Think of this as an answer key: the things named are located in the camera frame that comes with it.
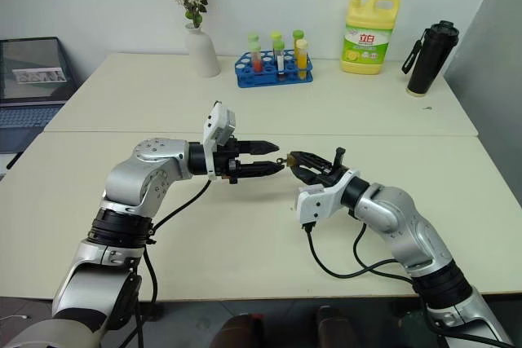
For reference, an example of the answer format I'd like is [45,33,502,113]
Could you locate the green capped tube white label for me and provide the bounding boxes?
[272,40,287,82]

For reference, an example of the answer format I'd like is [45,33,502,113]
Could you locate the open grey laptop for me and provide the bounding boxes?
[0,36,79,172]

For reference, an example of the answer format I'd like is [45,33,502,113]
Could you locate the dark reddish rounded shape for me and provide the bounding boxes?
[209,312,267,348]

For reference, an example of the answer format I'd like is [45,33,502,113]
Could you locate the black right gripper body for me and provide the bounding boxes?
[311,147,352,188]

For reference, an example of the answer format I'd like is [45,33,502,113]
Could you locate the green capped tube red contents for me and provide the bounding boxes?
[249,41,264,75]

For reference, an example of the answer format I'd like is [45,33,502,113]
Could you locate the blue test tube rack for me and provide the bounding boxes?
[234,49,316,89]

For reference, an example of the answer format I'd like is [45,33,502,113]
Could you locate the white ceramic vase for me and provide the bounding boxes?
[184,23,222,79]

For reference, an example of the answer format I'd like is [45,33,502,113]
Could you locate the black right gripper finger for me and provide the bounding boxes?
[290,151,333,170]
[294,165,324,186]

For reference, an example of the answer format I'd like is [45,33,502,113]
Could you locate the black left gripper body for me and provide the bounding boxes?
[212,137,241,185]

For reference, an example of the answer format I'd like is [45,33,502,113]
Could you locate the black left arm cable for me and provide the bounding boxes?
[136,178,213,323]

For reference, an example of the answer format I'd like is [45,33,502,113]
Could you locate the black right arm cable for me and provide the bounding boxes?
[302,219,415,284]

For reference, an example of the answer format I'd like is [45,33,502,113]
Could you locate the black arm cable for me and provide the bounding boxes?
[302,219,415,284]
[136,178,213,323]

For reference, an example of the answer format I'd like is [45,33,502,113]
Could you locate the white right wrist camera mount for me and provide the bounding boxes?
[296,167,362,226]

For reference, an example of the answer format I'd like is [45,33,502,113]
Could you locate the yellow capped tube orange liquid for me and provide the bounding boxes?
[294,38,309,80]

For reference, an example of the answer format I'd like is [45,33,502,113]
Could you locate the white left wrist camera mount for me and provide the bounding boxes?
[201,99,239,181]

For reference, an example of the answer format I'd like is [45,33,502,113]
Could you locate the black drinking bottle with strap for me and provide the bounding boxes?
[401,20,461,99]

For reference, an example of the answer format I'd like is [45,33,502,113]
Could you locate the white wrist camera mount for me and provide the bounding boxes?
[296,167,362,226]
[201,99,239,181]

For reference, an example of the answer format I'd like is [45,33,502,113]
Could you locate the yellow detergent pump bottle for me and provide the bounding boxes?
[339,0,400,77]

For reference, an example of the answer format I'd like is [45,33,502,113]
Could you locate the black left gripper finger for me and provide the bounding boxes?
[238,161,285,178]
[238,139,281,156]

